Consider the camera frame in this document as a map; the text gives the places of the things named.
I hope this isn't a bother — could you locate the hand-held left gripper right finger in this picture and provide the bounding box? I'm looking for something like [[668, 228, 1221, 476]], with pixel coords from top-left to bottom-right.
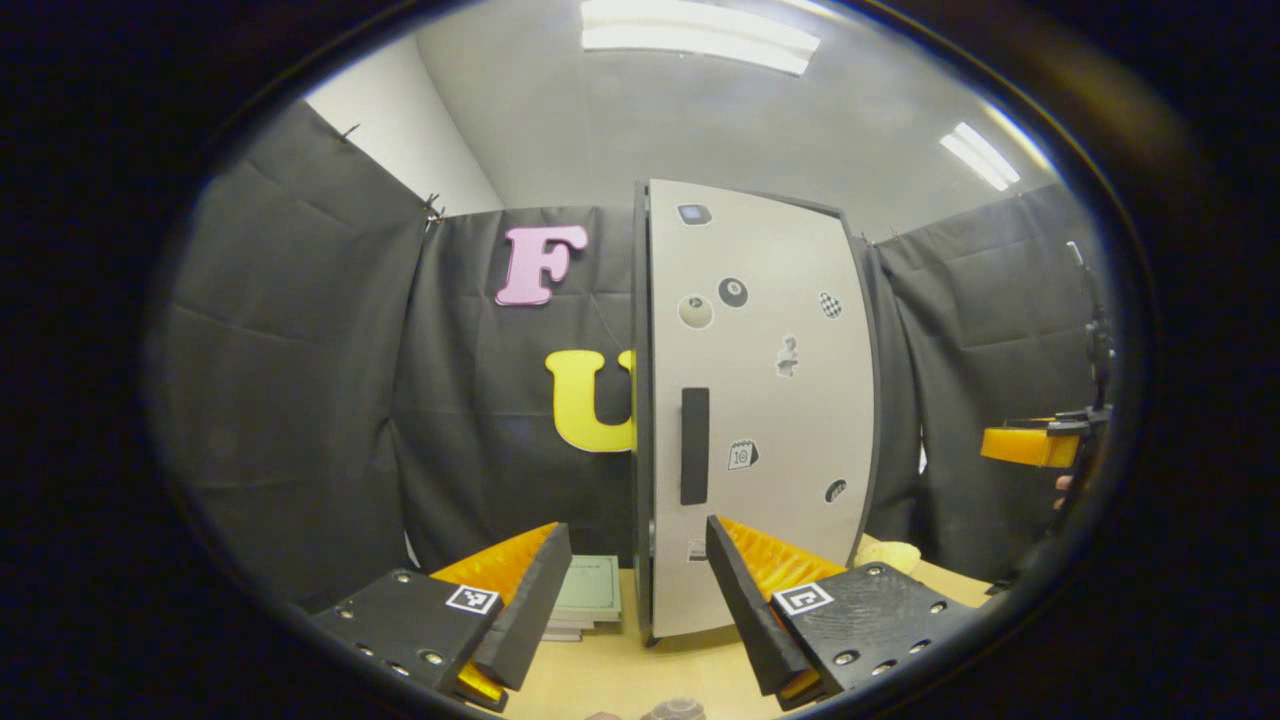
[[705, 514, 986, 713]]

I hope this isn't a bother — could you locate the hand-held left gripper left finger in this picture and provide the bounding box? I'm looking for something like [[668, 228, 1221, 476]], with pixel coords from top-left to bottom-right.
[[312, 522, 573, 713]]

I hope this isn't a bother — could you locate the black door handle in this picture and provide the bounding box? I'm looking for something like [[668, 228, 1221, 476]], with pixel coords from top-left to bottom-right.
[[680, 387, 711, 506]]

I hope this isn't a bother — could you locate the dark grey cabinet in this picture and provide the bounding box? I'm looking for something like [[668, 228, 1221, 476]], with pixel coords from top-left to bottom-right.
[[630, 180, 883, 646]]

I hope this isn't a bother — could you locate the green notebook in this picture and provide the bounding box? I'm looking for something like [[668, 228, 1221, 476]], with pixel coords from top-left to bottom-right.
[[553, 555, 623, 623]]

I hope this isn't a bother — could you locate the yellow soft toy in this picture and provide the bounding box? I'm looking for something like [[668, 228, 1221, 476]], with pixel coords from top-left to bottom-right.
[[855, 540, 923, 576]]

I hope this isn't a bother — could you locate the narrow ceiling light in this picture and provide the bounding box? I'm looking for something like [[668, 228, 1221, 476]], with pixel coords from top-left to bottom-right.
[[940, 122, 1021, 191]]

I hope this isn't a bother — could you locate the black backdrop cloth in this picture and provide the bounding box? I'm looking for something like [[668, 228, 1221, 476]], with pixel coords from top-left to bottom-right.
[[145, 100, 1111, 611]]

